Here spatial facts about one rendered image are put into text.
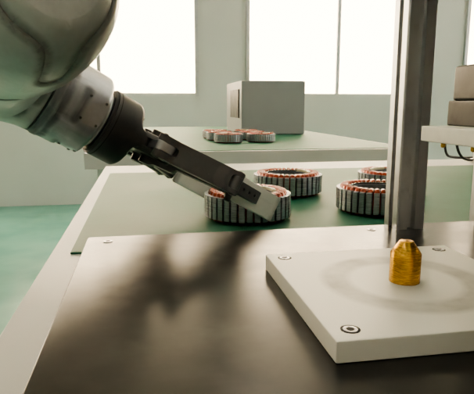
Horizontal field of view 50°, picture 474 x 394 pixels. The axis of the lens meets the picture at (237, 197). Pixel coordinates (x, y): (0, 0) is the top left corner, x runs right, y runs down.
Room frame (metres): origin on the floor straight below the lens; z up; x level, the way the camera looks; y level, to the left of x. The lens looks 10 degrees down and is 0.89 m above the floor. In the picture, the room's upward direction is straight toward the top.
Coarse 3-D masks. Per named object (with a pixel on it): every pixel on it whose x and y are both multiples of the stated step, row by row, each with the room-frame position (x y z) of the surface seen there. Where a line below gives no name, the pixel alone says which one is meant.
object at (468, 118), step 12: (456, 72) 0.35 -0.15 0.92; (468, 72) 0.34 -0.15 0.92; (456, 84) 0.35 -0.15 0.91; (468, 84) 0.34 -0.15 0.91; (456, 96) 0.35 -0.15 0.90; (468, 96) 0.34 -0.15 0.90; (456, 108) 0.35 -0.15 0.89; (468, 108) 0.34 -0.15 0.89; (456, 120) 0.35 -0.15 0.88; (468, 120) 0.34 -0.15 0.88; (432, 132) 0.34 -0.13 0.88; (444, 132) 0.32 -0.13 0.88; (456, 132) 0.31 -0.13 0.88; (468, 132) 0.30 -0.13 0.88; (456, 144) 0.31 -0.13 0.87; (468, 144) 0.30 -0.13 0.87
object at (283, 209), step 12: (204, 192) 0.65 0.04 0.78; (216, 192) 0.63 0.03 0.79; (276, 192) 0.62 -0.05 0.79; (288, 192) 0.65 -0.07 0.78; (204, 204) 0.65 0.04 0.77; (216, 204) 0.61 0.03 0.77; (228, 204) 0.60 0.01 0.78; (288, 204) 0.63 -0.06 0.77; (216, 216) 0.61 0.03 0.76; (228, 216) 0.60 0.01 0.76; (240, 216) 0.60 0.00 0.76; (252, 216) 0.60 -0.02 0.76; (276, 216) 0.61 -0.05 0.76; (288, 216) 0.63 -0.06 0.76
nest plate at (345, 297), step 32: (288, 256) 0.37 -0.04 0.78; (320, 256) 0.37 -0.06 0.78; (352, 256) 0.37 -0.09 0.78; (384, 256) 0.37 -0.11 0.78; (448, 256) 0.37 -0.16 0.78; (288, 288) 0.31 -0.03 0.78; (320, 288) 0.30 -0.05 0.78; (352, 288) 0.30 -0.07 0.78; (384, 288) 0.30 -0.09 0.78; (416, 288) 0.30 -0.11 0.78; (448, 288) 0.30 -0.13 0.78; (320, 320) 0.26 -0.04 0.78; (352, 320) 0.26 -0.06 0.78; (384, 320) 0.26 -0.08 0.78; (416, 320) 0.26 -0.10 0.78; (448, 320) 0.26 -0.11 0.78; (352, 352) 0.23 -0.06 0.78; (384, 352) 0.24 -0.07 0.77; (416, 352) 0.24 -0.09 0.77; (448, 352) 0.24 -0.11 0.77
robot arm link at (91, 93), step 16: (80, 80) 0.50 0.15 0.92; (96, 80) 0.52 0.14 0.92; (112, 80) 0.55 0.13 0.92; (64, 96) 0.49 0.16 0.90; (80, 96) 0.50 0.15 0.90; (96, 96) 0.51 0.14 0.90; (112, 96) 0.52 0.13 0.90; (48, 112) 0.49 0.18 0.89; (64, 112) 0.49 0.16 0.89; (80, 112) 0.50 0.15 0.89; (96, 112) 0.51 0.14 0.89; (32, 128) 0.50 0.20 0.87; (48, 128) 0.50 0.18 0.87; (64, 128) 0.50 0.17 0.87; (80, 128) 0.50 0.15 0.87; (96, 128) 0.51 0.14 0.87; (64, 144) 0.52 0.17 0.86; (80, 144) 0.51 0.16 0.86
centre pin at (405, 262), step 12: (408, 240) 0.32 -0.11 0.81; (396, 252) 0.31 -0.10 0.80; (408, 252) 0.31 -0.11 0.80; (420, 252) 0.31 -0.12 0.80; (396, 264) 0.31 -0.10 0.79; (408, 264) 0.31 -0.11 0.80; (420, 264) 0.31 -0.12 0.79; (396, 276) 0.31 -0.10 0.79; (408, 276) 0.31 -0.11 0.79; (420, 276) 0.31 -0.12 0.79
